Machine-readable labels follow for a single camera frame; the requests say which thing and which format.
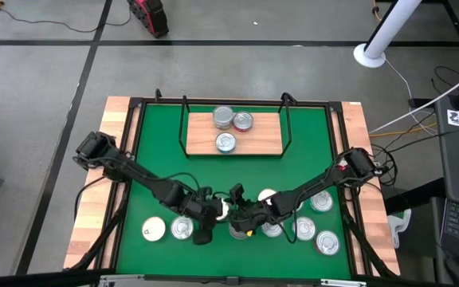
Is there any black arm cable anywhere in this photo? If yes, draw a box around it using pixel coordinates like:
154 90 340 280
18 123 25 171
159 171 206 202
283 187 308 245

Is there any yellow floor cable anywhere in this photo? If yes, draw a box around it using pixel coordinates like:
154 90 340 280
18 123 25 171
368 122 440 139

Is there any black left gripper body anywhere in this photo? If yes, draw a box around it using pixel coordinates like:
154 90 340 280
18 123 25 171
186 202 214 246

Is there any wooden shelf black metal frame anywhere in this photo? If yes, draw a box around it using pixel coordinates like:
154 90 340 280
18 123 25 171
177 91 293 159

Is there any white cloth bag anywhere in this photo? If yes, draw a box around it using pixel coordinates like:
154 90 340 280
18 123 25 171
386 208 413 249

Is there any white pole stand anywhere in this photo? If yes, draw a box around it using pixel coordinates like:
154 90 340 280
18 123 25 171
352 0 424 69

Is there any green table mat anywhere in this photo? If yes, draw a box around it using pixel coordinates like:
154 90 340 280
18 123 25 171
116 102 352 280

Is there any black front rail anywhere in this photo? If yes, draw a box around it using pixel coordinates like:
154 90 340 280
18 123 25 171
0 269 459 287

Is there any red blue Wild Planet can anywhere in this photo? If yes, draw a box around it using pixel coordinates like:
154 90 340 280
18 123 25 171
141 216 167 243
257 187 278 205
216 198 231 222

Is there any blue yellowfin tuna can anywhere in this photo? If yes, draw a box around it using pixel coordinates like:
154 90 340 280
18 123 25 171
291 215 317 242
308 189 335 214
214 132 237 155
170 215 195 241

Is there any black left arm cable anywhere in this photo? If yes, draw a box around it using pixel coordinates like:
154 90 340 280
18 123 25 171
159 171 206 202

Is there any white tube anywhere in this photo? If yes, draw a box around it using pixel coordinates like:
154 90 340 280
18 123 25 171
367 63 459 135

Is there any black base cable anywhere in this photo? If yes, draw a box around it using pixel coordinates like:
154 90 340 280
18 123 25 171
73 175 109 224

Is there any white labelled can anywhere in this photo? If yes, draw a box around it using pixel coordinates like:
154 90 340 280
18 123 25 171
212 104 235 125

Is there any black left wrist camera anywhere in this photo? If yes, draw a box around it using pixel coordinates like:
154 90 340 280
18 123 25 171
202 187 223 204

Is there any thin white cable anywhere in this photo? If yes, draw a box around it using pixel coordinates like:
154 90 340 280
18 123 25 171
383 58 437 136

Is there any black metal table frame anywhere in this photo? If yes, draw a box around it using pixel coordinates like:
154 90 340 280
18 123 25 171
62 88 401 280

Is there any black cable bundle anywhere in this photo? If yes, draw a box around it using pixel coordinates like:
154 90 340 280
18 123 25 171
371 142 400 188

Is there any red black equipment case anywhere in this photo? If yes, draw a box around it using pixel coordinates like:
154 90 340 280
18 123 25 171
126 0 171 40

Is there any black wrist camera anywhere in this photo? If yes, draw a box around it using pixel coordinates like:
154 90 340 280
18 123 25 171
202 187 223 204
228 182 246 202

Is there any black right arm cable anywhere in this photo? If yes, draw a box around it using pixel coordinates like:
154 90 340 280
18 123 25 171
283 187 308 245

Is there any black floor cable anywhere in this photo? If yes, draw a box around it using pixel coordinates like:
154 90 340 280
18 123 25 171
0 6 133 34

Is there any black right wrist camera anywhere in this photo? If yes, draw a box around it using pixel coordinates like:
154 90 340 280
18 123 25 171
228 182 246 202

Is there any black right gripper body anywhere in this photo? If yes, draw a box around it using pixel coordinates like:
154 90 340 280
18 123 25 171
235 202 273 241

